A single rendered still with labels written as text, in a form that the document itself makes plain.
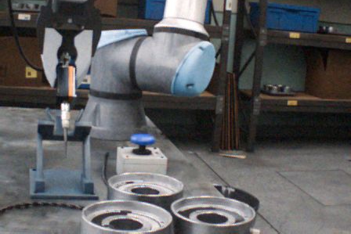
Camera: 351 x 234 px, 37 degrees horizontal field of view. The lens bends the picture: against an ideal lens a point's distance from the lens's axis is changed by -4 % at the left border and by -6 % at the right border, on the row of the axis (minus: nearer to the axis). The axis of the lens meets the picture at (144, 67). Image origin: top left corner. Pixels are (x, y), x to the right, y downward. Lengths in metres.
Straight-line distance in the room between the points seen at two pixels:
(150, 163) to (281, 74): 4.32
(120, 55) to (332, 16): 4.34
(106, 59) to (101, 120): 0.13
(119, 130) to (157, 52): 0.18
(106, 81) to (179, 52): 0.17
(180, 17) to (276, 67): 4.02
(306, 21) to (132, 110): 3.60
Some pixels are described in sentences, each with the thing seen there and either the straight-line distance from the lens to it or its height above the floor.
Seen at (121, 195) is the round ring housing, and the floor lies 0.83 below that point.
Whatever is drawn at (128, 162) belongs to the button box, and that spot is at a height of 0.84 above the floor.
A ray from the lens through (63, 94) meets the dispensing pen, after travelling 0.79.
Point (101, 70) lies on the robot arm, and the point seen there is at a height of 0.94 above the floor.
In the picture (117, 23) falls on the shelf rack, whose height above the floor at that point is 0.96.
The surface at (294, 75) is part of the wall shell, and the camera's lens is 5.22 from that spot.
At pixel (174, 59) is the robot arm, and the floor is 0.98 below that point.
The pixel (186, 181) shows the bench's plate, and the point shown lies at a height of 0.80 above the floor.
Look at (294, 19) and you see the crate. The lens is 4.63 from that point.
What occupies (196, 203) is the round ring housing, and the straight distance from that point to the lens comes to 0.73.
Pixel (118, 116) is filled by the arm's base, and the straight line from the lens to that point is 1.17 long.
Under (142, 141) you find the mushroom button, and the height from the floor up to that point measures 0.87.
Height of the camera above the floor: 1.08
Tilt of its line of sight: 6 degrees down
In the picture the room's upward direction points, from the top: 4 degrees clockwise
